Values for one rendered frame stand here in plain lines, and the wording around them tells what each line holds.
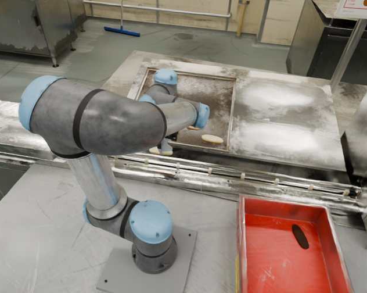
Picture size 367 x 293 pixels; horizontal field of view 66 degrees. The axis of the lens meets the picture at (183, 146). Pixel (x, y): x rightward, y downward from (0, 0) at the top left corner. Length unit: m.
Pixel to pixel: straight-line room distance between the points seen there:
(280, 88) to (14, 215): 1.36
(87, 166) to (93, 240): 0.50
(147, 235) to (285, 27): 4.03
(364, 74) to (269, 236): 2.13
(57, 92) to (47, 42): 3.26
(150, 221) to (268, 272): 0.46
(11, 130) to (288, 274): 1.25
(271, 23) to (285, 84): 2.88
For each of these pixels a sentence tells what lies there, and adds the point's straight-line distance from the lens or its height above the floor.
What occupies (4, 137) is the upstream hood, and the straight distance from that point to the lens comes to 1.44.
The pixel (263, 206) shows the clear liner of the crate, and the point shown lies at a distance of 1.11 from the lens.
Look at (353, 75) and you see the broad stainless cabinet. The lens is 2.96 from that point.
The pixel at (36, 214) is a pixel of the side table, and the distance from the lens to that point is 1.22.
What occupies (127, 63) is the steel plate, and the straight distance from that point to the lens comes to 2.06.
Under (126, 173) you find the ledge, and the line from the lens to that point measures 1.20.
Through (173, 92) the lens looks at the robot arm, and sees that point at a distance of 0.96.
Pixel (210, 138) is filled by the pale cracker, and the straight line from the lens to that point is 1.28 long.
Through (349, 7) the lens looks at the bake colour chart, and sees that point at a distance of 1.78.
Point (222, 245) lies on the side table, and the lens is 1.07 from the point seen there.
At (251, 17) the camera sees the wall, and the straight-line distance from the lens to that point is 4.75.
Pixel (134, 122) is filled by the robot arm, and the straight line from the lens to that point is 0.49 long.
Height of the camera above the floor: 1.76
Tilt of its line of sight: 43 degrees down
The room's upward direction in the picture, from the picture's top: 3 degrees clockwise
